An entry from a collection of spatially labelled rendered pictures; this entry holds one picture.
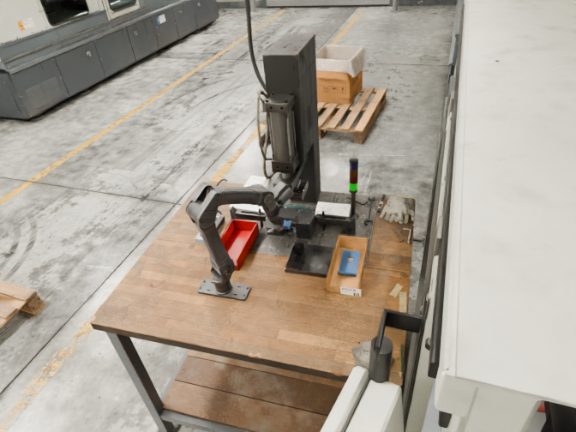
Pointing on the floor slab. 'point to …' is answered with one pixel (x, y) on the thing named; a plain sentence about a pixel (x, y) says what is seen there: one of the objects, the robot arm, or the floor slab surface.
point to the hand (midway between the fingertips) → (279, 225)
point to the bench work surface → (251, 331)
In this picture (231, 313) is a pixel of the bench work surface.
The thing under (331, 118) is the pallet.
